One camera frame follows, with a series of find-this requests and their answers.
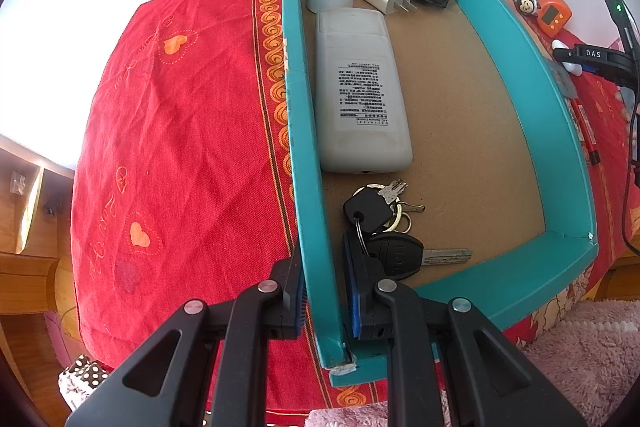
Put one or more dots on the white remote control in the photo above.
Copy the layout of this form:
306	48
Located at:
361	119

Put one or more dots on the polka dot fabric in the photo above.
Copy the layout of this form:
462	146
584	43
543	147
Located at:
80	379

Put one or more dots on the wooden bedside shelf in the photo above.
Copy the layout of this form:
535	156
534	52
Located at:
39	326

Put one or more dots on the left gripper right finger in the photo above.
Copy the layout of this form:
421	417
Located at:
446	363

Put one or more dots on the black keys bunch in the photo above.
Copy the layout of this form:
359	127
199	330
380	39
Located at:
382	224

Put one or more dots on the teal cardboard box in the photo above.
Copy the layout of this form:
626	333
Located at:
497	165

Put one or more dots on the white small tube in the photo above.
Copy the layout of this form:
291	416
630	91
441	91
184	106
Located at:
562	53

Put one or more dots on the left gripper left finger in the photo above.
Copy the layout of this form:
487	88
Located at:
206	364

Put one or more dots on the blue ID card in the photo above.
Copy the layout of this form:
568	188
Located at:
562	79

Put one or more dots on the orange monkey timer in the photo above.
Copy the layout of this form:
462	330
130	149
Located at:
550	15

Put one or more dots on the red marker pen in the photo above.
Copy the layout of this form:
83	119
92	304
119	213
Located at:
586	132

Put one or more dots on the red patterned cloth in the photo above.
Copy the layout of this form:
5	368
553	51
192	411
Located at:
184	186

